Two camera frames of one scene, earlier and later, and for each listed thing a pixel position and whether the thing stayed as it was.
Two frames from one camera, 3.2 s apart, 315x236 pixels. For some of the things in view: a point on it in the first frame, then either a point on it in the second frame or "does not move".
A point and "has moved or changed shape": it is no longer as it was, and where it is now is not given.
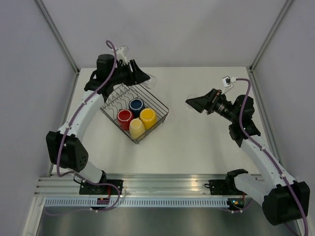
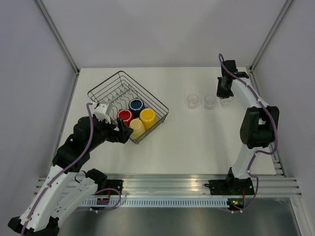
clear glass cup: (190, 96) does not move
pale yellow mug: (136, 128) does not move
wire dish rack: (135, 110) does not move
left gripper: (137, 76) → (121, 135)
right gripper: (208, 101) → (220, 93)
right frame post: (277, 22) does not move
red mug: (124, 117) does not move
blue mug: (136, 105) does not move
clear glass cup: (150, 83) has moved or changed shape
